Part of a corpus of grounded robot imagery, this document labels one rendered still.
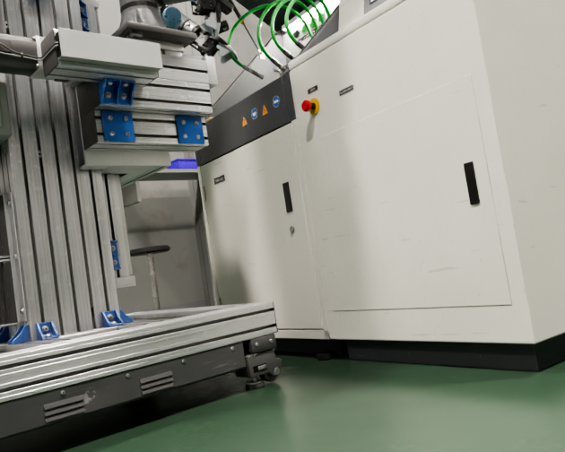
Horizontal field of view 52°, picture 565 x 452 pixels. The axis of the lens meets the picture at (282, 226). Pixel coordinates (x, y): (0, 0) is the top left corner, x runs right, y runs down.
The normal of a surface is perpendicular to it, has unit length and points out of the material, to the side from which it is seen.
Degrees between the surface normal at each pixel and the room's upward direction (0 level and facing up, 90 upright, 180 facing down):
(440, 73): 90
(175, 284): 90
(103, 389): 90
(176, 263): 90
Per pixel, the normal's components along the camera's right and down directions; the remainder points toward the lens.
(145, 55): 0.65, -0.15
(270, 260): -0.80, 0.08
